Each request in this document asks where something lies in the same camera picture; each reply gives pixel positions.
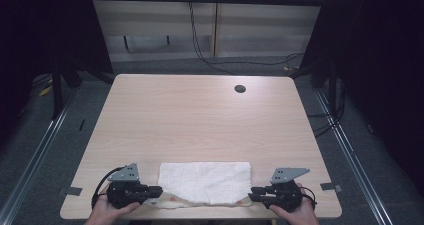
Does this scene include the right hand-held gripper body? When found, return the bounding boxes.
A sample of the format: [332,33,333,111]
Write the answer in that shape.
[264,167,311,214]

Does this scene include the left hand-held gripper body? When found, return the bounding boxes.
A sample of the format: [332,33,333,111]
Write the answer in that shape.
[105,162,149,210]

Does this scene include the cream muslin cloth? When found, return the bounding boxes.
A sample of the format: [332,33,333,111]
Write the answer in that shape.
[143,161,256,210]

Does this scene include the person's right hand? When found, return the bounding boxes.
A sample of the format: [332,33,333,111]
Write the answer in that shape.
[268,182,320,225]

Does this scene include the person's left hand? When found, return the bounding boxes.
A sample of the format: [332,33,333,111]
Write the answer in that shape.
[84,184,142,225]

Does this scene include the grey tape strip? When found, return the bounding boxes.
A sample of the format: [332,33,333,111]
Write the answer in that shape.
[320,182,343,193]
[65,186,83,197]

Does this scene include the black metal stand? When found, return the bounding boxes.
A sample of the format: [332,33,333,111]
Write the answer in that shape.
[51,63,65,121]

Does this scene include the yellow floor item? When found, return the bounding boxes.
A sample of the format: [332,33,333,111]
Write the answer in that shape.
[38,84,54,98]

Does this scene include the black curtain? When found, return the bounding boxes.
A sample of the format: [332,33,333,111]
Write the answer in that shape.
[299,0,424,199]
[0,0,114,143]

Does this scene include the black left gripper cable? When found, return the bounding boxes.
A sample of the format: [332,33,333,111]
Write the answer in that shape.
[91,166,125,210]

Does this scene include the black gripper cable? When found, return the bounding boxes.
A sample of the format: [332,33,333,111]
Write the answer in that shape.
[91,166,125,210]
[299,185,318,210]

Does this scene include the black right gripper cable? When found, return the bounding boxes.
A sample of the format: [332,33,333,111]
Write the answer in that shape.
[299,185,318,210]

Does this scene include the metal floor rail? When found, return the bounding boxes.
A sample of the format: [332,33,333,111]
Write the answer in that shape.
[0,93,78,225]
[314,88,396,225]

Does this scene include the black floor cables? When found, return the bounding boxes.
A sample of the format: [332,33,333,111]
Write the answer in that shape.
[306,79,346,139]

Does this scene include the black hanging wall cables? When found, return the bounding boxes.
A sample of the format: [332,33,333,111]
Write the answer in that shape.
[187,0,305,77]

